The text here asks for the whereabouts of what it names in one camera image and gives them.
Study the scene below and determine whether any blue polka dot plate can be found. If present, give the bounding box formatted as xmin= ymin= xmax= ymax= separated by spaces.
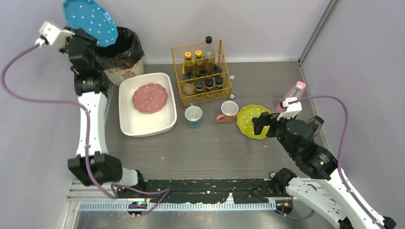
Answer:
xmin=62 ymin=0 xmax=118 ymax=47

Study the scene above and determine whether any small black cap jar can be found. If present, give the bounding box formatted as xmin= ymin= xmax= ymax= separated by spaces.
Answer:
xmin=215 ymin=76 xmax=224 ymax=90

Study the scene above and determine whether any small dark pepper bottle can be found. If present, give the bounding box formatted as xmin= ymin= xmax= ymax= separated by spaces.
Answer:
xmin=205 ymin=78 xmax=214 ymax=92

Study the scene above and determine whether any white shaker bottle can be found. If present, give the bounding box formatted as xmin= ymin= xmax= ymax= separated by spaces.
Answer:
xmin=209 ymin=64 xmax=222 ymax=79

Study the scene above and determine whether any dark spice bottle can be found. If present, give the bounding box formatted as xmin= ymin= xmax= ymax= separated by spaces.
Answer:
xmin=195 ymin=81 xmax=204 ymax=94

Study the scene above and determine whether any brown spice jar black cap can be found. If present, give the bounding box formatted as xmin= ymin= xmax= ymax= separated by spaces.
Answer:
xmin=197 ymin=67 xmax=210 ymax=83

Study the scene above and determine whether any tall clear oil bottle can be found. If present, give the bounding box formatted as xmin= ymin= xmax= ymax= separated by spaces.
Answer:
xmin=203 ymin=36 xmax=216 ymax=71

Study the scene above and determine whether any pink polka dot plate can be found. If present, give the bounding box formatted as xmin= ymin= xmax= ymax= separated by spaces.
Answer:
xmin=131 ymin=83 xmax=169 ymax=114

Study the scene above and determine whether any sauce bottle yellow cap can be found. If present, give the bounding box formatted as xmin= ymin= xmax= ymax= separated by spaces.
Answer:
xmin=182 ymin=52 xmax=194 ymax=74
xmin=194 ymin=50 xmax=204 ymax=71

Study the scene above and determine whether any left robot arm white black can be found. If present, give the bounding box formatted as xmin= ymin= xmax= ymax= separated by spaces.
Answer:
xmin=60 ymin=27 xmax=147 ymax=198

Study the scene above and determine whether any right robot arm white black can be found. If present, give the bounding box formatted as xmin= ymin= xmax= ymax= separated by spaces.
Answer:
xmin=252 ymin=112 xmax=396 ymax=229

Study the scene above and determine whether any green polka dot plate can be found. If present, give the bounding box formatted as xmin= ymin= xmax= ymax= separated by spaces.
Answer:
xmin=236 ymin=104 xmax=272 ymax=140

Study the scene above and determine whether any pink mug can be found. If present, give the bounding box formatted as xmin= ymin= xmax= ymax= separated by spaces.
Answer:
xmin=216 ymin=101 xmax=239 ymax=123

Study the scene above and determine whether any pink box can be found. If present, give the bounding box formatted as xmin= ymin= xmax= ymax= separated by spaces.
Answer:
xmin=275 ymin=81 xmax=306 ymax=113

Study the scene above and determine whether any trash bin with black bag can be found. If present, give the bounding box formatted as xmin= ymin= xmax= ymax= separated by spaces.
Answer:
xmin=96 ymin=27 xmax=145 ymax=85

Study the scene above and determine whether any blue mug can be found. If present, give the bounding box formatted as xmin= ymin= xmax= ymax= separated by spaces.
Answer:
xmin=184 ymin=103 xmax=203 ymax=128

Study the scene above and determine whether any white plastic basin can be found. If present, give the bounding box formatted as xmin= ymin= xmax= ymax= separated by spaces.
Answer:
xmin=118 ymin=73 xmax=177 ymax=137

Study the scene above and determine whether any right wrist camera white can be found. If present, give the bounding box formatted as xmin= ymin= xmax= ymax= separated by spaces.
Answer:
xmin=277 ymin=97 xmax=302 ymax=121

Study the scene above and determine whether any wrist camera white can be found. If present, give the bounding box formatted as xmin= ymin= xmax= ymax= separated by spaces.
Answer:
xmin=35 ymin=21 xmax=75 ymax=49
xmin=277 ymin=97 xmax=302 ymax=121

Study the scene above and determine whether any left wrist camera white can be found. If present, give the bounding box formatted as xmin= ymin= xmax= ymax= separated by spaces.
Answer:
xmin=35 ymin=21 xmax=75 ymax=49

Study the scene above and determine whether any yellow wire basket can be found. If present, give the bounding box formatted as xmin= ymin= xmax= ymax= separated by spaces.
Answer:
xmin=171 ymin=40 xmax=232 ymax=107

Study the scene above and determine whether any black base mount strip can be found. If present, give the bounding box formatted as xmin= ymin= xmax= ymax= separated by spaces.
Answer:
xmin=116 ymin=178 xmax=292 ymax=204

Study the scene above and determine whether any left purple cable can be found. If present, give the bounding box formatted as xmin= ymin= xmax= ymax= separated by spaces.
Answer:
xmin=0 ymin=44 xmax=171 ymax=217

